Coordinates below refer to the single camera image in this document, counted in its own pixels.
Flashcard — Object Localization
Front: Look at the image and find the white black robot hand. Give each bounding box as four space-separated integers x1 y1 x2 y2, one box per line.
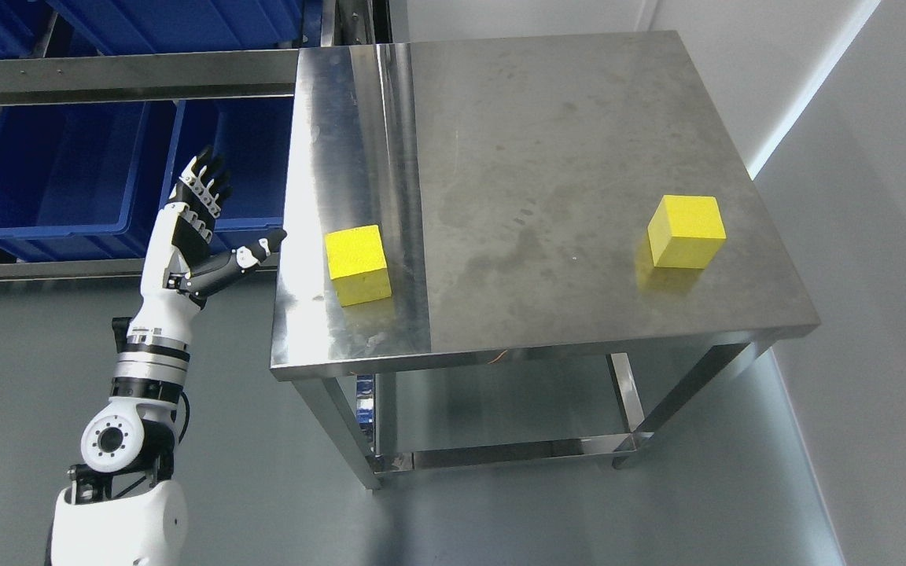
139 145 288 309

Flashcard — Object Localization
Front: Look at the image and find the yellow foam block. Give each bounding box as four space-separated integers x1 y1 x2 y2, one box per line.
647 194 727 270
324 225 392 307

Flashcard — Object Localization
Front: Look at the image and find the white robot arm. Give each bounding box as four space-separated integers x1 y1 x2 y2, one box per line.
46 291 199 565

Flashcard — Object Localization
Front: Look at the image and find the metal shelf rack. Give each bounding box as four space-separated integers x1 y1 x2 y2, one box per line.
0 0 391 285

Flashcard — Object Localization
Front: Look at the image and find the blue plastic bin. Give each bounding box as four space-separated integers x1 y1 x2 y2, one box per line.
48 1 303 55
0 101 175 263
157 97 293 253

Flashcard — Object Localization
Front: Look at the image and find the blue plastic bin upper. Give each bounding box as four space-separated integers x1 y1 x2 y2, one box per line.
48 1 303 55

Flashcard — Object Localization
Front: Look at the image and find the stainless steel table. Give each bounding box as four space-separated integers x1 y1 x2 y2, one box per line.
270 31 820 490

